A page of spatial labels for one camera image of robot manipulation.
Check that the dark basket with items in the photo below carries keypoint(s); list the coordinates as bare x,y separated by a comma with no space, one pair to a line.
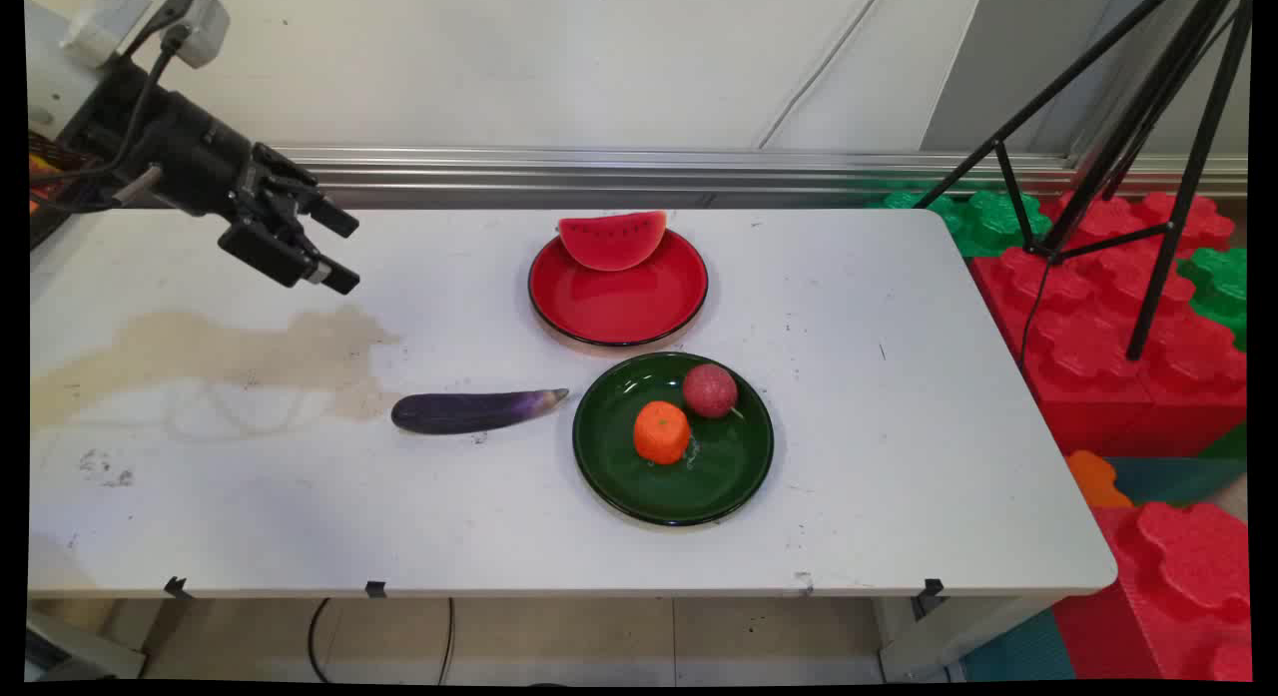
50,177

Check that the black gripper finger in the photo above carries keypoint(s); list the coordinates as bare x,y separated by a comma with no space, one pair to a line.
285,257
329,217

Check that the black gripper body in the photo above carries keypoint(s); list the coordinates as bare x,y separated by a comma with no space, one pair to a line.
190,157

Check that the red plate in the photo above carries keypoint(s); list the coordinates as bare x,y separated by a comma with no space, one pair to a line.
619,302

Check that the dark green plate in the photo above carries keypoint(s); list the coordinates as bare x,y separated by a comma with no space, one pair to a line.
689,476

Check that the toy watermelon slice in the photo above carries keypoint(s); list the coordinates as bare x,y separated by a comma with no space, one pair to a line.
611,242

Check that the black tripod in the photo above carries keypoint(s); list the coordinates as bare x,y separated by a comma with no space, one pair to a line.
1163,107

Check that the round red toy fruit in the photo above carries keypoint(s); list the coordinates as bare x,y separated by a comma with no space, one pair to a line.
710,390

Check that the toy orange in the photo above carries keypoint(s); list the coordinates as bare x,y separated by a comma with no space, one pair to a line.
661,432

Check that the teal foam mat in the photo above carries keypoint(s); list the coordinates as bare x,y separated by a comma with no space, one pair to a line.
1178,476
1018,651

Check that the purple toy eggplant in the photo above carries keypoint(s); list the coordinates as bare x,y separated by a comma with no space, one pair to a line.
469,412

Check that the green foam block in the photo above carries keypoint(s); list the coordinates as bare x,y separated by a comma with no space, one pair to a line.
1220,287
983,222

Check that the orange foam piece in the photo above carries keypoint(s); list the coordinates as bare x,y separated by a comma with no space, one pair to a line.
1096,479

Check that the white table leg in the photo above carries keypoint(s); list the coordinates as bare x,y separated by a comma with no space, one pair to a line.
949,631
110,631

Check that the aluminium rail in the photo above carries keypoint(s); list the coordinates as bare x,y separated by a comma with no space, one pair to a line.
699,172

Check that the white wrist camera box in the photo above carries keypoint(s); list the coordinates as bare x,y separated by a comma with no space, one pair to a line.
195,27

